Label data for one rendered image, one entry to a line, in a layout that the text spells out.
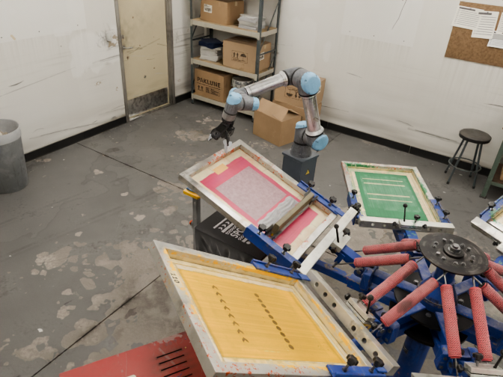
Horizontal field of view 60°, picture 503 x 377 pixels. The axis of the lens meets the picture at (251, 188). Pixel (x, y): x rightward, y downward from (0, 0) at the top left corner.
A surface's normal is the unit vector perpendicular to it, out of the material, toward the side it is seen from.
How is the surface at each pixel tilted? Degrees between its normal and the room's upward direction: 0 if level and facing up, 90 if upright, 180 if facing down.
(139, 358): 0
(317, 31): 90
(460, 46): 90
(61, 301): 0
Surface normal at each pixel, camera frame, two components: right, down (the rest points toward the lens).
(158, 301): 0.06, -0.85
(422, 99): -0.55, 0.41
